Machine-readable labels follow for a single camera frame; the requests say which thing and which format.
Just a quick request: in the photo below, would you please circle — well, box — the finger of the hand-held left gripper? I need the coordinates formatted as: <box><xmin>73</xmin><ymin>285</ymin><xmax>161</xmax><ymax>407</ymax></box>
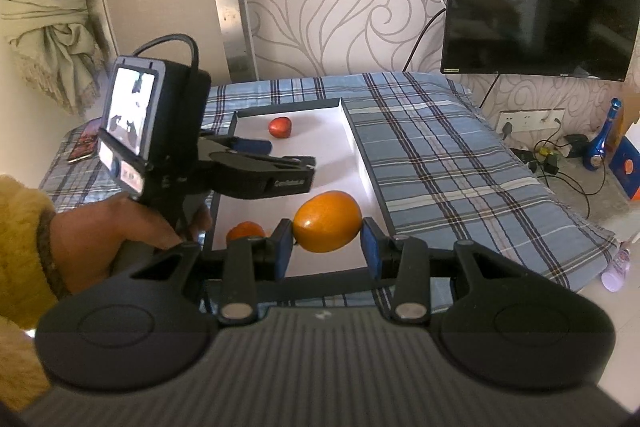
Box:
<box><xmin>202</xmin><ymin>133</ymin><xmax>273</xmax><ymax>156</ymax></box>
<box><xmin>265</xmin><ymin>155</ymin><xmax>317</xmax><ymax>168</ymax></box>

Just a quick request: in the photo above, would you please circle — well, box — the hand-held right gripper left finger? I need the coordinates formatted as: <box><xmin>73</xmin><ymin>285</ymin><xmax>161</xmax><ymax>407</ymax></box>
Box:
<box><xmin>130</xmin><ymin>218</ymin><xmax>296</xmax><ymax>323</ymax></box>

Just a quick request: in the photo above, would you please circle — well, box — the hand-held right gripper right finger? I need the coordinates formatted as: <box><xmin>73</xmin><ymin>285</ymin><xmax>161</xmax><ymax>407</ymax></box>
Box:
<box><xmin>361</xmin><ymin>217</ymin><xmax>506</xmax><ymax>323</ymax></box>

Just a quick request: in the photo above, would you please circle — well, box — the white tray with black rim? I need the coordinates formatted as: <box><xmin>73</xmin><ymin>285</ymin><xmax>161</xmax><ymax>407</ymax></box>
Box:
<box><xmin>200</xmin><ymin>97</ymin><xmax>398</xmax><ymax>313</ymax></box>

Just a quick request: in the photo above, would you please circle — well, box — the large orange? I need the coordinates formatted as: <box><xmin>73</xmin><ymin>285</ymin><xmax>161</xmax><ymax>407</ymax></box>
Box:
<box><xmin>292</xmin><ymin>190</ymin><xmax>363</xmax><ymax>254</ymax></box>

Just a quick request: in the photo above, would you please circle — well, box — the person's left hand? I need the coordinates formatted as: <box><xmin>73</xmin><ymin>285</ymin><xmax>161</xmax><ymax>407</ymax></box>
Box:
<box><xmin>50</xmin><ymin>194</ymin><xmax>213</xmax><ymax>295</ymax></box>

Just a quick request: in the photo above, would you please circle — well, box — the red fruit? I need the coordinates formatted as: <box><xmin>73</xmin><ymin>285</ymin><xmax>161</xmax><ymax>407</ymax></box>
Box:
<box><xmin>268</xmin><ymin>117</ymin><xmax>294</xmax><ymax>139</ymax></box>

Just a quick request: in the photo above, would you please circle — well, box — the small tangerine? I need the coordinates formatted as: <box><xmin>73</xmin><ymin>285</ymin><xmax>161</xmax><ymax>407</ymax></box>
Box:
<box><xmin>226</xmin><ymin>221</ymin><xmax>267</xmax><ymax>244</ymax></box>

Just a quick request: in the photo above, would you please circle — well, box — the smartphone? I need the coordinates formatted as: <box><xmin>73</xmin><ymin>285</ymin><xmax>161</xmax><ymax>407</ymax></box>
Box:
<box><xmin>67</xmin><ymin>117</ymin><xmax>103</xmax><ymax>165</ymax></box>

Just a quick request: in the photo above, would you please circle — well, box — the blue plaid bed sheet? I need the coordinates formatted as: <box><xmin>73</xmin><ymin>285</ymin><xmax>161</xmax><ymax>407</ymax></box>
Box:
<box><xmin>37</xmin><ymin>72</ymin><xmax>618</xmax><ymax>315</ymax></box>

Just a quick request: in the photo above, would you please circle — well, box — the beige tied curtain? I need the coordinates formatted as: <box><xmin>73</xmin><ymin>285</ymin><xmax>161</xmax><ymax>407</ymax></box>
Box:
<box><xmin>0</xmin><ymin>0</ymin><xmax>111</xmax><ymax>115</ymax></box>

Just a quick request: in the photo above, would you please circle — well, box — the black set-top box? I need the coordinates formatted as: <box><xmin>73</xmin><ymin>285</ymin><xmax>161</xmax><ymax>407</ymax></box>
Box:
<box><xmin>510</xmin><ymin>148</ymin><xmax>540</xmax><ymax>174</ymax></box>

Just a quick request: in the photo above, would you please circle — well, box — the dark green object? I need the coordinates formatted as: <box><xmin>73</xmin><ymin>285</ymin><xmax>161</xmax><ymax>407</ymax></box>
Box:
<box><xmin>564</xmin><ymin>134</ymin><xmax>591</xmax><ymax>158</ymax></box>

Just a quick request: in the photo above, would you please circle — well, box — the blue glass bottle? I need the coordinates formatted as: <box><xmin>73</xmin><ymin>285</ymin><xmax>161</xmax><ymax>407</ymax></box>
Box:
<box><xmin>585</xmin><ymin>98</ymin><xmax>622</xmax><ymax>172</ymax></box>

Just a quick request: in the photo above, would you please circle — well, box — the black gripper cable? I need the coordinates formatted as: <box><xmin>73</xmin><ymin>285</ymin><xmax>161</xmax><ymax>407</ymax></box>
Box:
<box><xmin>131</xmin><ymin>34</ymin><xmax>198</xmax><ymax>70</ymax></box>

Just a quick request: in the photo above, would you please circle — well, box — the black television cable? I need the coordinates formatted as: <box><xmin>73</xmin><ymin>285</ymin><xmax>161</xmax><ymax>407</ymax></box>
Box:
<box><xmin>479</xmin><ymin>73</ymin><xmax>501</xmax><ymax>108</ymax></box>
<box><xmin>402</xmin><ymin>7</ymin><xmax>447</xmax><ymax>74</ymax></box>

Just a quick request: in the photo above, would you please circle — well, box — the white wall socket panel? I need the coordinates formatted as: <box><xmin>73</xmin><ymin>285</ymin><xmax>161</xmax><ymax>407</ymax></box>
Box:
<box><xmin>497</xmin><ymin>108</ymin><xmax>566</xmax><ymax>132</ymax></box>

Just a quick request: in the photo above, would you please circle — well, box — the black adapter cable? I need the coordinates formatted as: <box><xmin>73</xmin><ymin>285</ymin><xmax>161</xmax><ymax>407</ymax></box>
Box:
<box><xmin>537</xmin><ymin>122</ymin><xmax>608</xmax><ymax>220</ymax></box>

